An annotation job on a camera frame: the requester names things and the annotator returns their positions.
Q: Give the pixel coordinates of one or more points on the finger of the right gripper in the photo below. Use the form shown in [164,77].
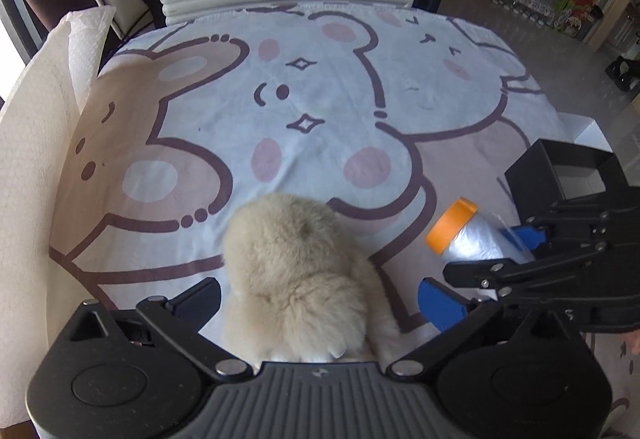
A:
[492,273]
[569,223]

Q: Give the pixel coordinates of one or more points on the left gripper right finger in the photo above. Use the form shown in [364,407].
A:
[462,325]

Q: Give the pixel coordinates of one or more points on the white quilted foam sheet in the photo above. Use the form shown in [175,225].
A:
[37,122]

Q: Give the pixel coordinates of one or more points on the plastic roll with orange cap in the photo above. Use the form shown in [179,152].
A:
[465,233]

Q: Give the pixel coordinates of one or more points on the beige plush toy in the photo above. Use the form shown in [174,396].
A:
[301,288]

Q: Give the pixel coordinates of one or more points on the red green snack box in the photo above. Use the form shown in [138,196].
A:
[574,18]

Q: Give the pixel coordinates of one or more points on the white cardboard tray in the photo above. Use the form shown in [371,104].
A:
[584,131]

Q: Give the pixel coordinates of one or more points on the cartoon bear bed sheet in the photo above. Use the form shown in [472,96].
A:
[387,116]

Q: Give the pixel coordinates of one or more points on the black cardboard box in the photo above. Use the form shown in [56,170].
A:
[551,175]

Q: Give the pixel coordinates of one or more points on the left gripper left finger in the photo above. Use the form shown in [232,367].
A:
[178,322]

